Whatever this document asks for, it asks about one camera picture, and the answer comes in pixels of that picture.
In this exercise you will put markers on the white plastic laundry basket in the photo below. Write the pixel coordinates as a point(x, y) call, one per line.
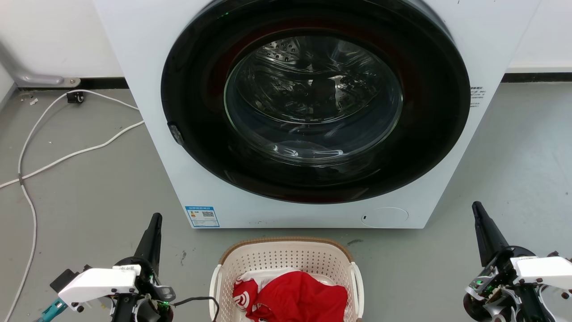
point(286, 258)

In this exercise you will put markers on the round black washer door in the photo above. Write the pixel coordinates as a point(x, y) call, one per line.
point(196, 89)

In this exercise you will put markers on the grey metal pipe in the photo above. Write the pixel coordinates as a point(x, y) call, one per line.
point(40, 79)

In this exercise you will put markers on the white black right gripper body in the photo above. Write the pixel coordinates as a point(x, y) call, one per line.
point(540, 270)

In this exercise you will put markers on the steel washer drum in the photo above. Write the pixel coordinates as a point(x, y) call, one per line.
point(313, 89)

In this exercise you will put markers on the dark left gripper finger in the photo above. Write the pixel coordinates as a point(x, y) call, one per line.
point(151, 243)

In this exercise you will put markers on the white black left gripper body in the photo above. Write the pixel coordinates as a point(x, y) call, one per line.
point(100, 281)

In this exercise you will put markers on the white front-load washing machine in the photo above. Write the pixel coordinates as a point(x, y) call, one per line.
point(143, 67)

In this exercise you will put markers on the small grey text label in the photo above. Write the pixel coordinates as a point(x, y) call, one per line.
point(477, 96)

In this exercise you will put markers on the blue energy label sticker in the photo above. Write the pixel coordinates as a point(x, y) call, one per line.
point(202, 217)

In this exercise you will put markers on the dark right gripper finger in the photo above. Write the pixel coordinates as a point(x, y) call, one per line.
point(488, 237)

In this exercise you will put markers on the small black caster wheel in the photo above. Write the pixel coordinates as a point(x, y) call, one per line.
point(75, 97)

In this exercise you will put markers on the round white filter cover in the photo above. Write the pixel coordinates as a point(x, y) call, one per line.
point(385, 217)

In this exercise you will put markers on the teal plastic connector piece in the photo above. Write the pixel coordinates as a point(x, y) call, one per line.
point(52, 309)

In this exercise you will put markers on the red garment with white print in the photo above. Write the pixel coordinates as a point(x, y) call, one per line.
point(299, 297)

